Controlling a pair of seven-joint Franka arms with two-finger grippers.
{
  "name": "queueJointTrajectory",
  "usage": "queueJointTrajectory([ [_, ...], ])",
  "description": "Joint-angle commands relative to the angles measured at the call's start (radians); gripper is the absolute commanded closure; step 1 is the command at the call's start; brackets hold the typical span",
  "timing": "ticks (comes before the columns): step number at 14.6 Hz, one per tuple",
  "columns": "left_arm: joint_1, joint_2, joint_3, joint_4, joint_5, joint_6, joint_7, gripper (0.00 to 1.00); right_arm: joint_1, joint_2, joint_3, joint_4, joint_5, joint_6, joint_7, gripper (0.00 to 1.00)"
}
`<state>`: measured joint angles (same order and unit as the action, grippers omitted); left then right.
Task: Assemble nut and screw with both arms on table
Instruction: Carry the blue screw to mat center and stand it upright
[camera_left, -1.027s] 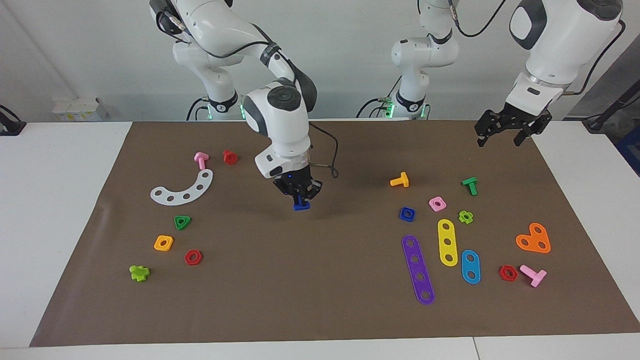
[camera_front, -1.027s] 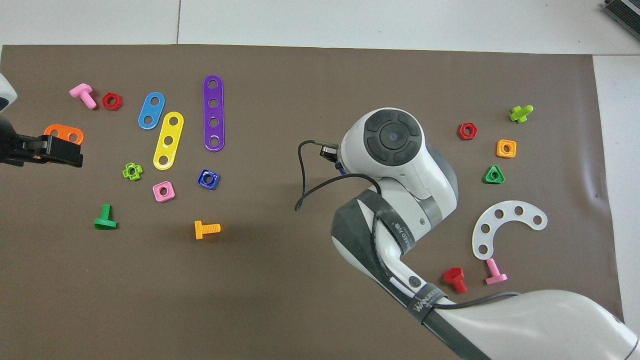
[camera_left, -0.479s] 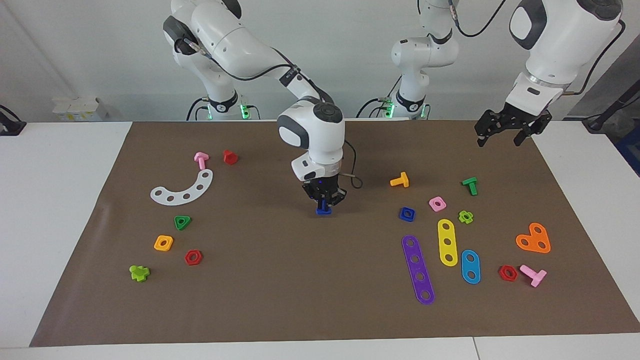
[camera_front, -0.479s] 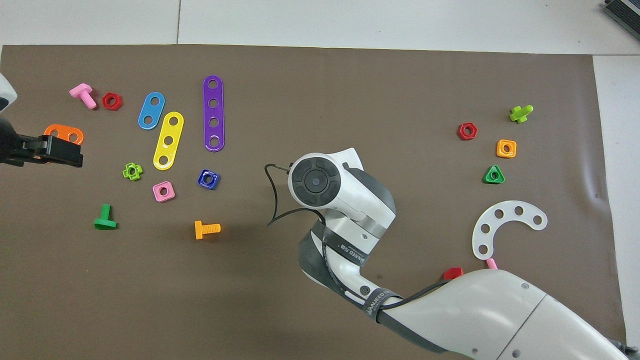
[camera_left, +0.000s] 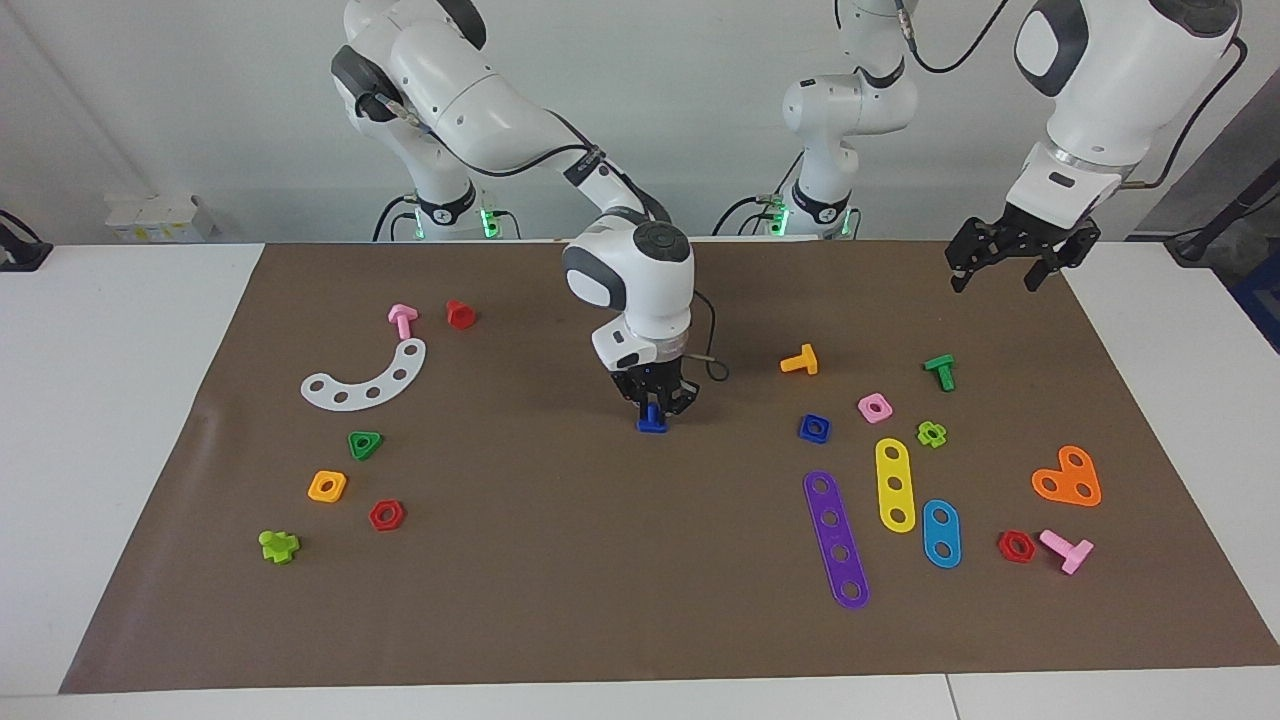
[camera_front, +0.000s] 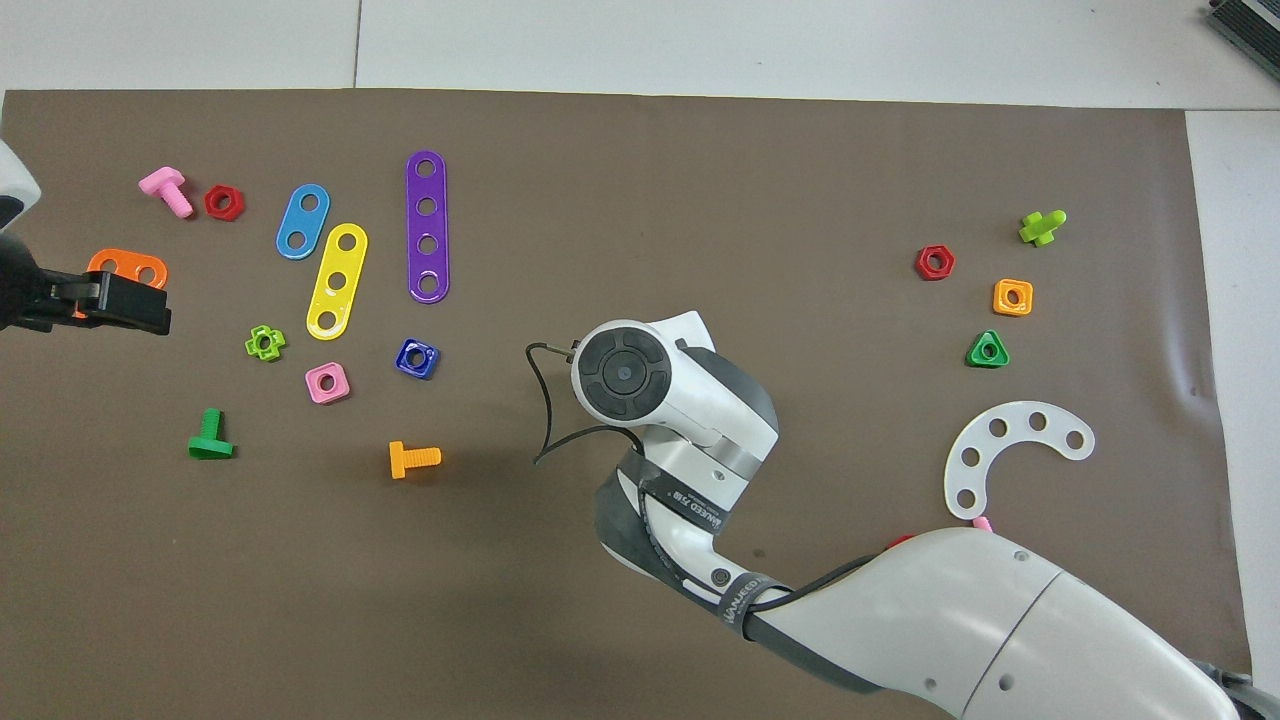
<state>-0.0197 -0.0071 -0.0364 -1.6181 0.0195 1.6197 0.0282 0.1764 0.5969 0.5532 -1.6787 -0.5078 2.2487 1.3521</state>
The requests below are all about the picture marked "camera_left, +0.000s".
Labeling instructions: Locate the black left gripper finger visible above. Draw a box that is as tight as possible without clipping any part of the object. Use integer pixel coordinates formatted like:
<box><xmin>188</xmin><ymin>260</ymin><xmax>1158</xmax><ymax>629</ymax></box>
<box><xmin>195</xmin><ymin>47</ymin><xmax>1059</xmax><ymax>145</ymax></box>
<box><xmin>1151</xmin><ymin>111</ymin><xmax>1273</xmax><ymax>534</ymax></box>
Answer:
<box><xmin>1025</xmin><ymin>238</ymin><xmax>1076</xmax><ymax>293</ymax></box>
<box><xmin>946</xmin><ymin>243</ymin><xmax>988</xmax><ymax>294</ymax></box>

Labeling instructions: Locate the brown table mat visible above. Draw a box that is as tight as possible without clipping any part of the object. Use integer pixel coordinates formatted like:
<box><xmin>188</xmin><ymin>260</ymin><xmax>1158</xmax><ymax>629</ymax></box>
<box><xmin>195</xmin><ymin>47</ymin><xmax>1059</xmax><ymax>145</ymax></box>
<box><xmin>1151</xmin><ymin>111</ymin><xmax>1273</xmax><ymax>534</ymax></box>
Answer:
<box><xmin>58</xmin><ymin>240</ymin><xmax>1280</xmax><ymax>696</ymax></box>

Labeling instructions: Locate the black clamp with pole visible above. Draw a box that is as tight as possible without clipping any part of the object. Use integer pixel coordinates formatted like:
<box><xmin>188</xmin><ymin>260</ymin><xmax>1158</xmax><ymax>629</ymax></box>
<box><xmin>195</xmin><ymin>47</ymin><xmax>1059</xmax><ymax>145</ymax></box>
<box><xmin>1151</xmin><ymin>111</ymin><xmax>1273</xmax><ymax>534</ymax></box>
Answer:
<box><xmin>1165</xmin><ymin>185</ymin><xmax>1280</xmax><ymax>266</ymax></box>

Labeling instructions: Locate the purple four-hole plastic strip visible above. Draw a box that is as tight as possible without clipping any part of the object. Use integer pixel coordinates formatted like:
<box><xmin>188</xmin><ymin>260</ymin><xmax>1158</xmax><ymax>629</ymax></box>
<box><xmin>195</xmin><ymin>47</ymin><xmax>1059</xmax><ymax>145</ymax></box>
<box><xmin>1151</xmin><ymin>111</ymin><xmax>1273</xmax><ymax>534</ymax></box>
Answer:
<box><xmin>803</xmin><ymin>469</ymin><xmax>871</xmax><ymax>611</ymax></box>

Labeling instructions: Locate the orange three-hole angled plate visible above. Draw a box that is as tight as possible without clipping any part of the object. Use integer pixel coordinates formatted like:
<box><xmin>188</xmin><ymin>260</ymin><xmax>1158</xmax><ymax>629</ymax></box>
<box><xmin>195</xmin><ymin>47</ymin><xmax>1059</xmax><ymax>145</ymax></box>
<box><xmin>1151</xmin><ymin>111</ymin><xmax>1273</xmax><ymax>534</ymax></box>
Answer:
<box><xmin>1031</xmin><ymin>445</ymin><xmax>1103</xmax><ymax>508</ymax></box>

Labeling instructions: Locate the yellow three-hole plastic strip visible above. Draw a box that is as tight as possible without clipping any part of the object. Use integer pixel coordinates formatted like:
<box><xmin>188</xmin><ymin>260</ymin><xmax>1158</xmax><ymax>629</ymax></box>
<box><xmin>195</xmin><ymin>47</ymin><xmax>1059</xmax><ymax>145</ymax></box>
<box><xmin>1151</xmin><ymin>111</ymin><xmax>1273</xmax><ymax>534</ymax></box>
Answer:
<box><xmin>875</xmin><ymin>437</ymin><xmax>917</xmax><ymax>534</ymax></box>

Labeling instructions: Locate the blue bin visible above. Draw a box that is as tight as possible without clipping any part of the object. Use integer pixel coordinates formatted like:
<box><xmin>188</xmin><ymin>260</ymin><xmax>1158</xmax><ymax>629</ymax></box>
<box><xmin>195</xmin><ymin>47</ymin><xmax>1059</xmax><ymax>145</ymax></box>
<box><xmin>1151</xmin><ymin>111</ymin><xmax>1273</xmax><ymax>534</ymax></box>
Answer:
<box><xmin>1232</xmin><ymin>250</ymin><xmax>1280</xmax><ymax>353</ymax></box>

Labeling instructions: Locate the white curved five-hole strip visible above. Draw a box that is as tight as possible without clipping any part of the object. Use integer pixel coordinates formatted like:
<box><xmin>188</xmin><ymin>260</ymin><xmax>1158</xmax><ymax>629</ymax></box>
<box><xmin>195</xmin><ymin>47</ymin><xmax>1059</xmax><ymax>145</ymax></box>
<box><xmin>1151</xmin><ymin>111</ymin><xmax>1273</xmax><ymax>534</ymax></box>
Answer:
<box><xmin>300</xmin><ymin>337</ymin><xmax>428</xmax><ymax>412</ymax></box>

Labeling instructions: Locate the blue two-hole plastic strip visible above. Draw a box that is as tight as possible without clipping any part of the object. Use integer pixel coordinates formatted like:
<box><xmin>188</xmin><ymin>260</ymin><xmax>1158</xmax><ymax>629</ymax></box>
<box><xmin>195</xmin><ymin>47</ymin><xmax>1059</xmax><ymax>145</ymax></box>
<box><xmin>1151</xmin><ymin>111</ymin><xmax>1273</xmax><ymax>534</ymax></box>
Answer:
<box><xmin>922</xmin><ymin>499</ymin><xmax>963</xmax><ymax>570</ymax></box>

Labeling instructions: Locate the white cardboard box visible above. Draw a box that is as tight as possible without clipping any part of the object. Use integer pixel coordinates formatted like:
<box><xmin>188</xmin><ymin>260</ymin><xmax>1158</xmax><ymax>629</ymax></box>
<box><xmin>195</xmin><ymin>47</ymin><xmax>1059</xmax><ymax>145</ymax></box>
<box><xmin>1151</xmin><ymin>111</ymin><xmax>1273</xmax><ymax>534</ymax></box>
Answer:
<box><xmin>104</xmin><ymin>193</ymin><xmax>216</xmax><ymax>244</ymax></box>

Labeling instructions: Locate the black table clamp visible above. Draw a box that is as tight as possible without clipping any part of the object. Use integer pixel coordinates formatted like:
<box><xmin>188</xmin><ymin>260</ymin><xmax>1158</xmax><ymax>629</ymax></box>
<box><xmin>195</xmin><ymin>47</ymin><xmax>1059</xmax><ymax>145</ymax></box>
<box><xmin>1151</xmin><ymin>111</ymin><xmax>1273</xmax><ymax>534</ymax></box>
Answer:
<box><xmin>0</xmin><ymin>208</ymin><xmax>53</xmax><ymax>273</ymax></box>

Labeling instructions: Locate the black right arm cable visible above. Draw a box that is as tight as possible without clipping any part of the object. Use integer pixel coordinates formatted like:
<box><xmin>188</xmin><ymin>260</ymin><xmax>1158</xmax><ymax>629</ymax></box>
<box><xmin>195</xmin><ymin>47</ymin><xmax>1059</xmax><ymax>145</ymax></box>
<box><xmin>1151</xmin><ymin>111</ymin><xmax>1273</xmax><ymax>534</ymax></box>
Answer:
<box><xmin>355</xmin><ymin>90</ymin><xmax>731</xmax><ymax>383</ymax></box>

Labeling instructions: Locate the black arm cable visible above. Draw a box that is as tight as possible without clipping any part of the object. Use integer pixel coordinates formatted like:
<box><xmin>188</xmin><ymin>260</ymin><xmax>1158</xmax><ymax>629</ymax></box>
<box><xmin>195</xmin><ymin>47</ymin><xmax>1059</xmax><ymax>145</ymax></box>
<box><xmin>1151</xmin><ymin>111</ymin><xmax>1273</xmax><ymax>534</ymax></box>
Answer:
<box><xmin>895</xmin><ymin>0</ymin><xmax>1249</xmax><ymax>191</ymax></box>
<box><xmin>355</xmin><ymin>90</ymin><xmax>731</xmax><ymax>383</ymax></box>

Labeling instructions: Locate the black left base cable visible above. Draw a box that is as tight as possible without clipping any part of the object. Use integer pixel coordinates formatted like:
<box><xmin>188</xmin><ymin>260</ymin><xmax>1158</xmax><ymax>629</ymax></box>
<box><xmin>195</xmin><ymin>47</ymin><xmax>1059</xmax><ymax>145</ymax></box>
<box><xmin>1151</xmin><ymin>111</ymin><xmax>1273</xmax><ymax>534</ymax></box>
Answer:
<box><xmin>712</xmin><ymin>150</ymin><xmax>801</xmax><ymax>238</ymax></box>

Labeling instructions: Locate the black base cable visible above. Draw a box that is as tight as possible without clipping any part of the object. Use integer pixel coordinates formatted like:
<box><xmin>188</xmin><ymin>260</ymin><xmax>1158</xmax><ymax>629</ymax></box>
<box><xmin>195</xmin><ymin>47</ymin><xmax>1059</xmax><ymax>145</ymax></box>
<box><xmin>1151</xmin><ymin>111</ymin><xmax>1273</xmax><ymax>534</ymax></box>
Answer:
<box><xmin>712</xmin><ymin>150</ymin><xmax>801</xmax><ymax>238</ymax></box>
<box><xmin>373</xmin><ymin>193</ymin><xmax>419</xmax><ymax>242</ymax></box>

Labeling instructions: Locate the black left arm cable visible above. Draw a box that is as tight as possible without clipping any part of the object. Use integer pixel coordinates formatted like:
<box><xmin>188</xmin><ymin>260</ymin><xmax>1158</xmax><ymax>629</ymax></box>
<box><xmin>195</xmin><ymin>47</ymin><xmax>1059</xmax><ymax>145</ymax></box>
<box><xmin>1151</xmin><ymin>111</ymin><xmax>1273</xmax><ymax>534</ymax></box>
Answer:
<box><xmin>895</xmin><ymin>0</ymin><xmax>1249</xmax><ymax>191</ymax></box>

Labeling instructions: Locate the black right base cable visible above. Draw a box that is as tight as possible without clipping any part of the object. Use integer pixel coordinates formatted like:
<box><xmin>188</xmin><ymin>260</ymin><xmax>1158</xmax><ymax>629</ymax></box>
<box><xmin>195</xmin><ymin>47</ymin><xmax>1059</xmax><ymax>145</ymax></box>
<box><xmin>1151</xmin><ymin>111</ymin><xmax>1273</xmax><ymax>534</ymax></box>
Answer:
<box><xmin>373</xmin><ymin>193</ymin><xmax>419</xmax><ymax>242</ymax></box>

